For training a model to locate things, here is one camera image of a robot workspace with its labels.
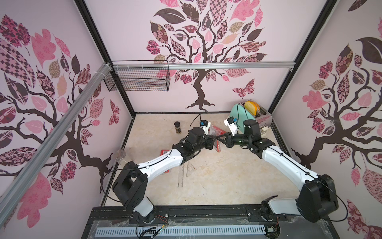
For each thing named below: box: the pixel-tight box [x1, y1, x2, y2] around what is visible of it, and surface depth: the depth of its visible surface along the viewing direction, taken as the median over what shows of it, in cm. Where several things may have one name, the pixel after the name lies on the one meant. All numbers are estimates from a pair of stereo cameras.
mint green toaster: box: [229, 100, 273, 134], surface depth 97 cm
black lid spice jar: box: [174, 121, 182, 135], surface depth 103 cm
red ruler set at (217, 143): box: [208, 125, 221, 153], surface depth 83 cm
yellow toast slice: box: [243, 100, 261, 117], surface depth 96 cm
